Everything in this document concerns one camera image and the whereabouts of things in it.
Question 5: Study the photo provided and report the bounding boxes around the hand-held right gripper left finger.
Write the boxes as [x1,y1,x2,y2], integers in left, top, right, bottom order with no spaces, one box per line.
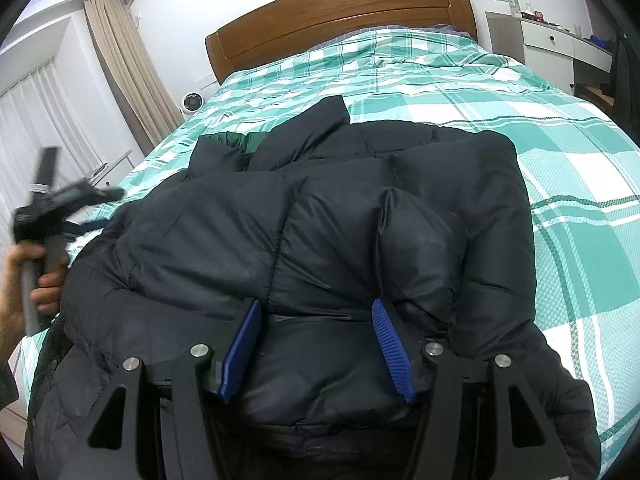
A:
[55,297,263,480]

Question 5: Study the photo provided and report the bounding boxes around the beige curtain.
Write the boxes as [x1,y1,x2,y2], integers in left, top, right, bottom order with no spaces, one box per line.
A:
[82,0,184,157]

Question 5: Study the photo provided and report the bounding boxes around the wooden chair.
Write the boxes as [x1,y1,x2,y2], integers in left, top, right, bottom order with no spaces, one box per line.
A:
[572,81,617,107]

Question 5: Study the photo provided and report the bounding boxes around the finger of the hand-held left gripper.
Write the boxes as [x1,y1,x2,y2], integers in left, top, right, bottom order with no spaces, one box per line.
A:
[64,217,109,239]
[75,180,126,207]

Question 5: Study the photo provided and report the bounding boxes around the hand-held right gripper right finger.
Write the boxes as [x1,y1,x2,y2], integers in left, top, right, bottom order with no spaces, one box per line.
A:
[371,297,573,480]

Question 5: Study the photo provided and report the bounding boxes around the black puffer jacket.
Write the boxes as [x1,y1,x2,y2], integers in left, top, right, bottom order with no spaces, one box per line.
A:
[22,95,603,480]

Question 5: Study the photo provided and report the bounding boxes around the chair with dark coat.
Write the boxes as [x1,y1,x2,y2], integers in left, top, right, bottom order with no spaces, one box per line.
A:
[600,35,640,123]

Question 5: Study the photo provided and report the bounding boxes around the person's left forearm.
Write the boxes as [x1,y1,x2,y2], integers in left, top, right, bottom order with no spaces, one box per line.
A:
[0,280,32,378]

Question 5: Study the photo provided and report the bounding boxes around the grey blue pillow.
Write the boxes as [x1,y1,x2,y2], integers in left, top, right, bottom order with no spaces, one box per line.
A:
[305,22,473,55]

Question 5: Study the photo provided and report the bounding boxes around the person's left hand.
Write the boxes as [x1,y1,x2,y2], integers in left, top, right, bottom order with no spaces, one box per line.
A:
[4,242,71,317]

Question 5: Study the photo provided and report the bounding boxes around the bed with green plaid sheet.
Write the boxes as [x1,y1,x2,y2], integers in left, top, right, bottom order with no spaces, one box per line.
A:
[20,27,640,473]

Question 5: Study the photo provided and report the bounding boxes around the small white fan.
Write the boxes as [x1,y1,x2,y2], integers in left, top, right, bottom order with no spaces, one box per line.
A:
[180,91,204,117]

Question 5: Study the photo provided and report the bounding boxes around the white sheer curtain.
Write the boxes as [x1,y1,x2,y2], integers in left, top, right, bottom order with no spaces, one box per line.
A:
[0,60,108,211]

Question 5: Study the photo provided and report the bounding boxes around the wooden headboard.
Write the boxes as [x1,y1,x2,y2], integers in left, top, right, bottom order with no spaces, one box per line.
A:
[205,0,478,86]

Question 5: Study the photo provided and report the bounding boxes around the white desk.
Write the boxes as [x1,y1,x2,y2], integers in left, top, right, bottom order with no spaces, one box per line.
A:
[485,10,617,96]

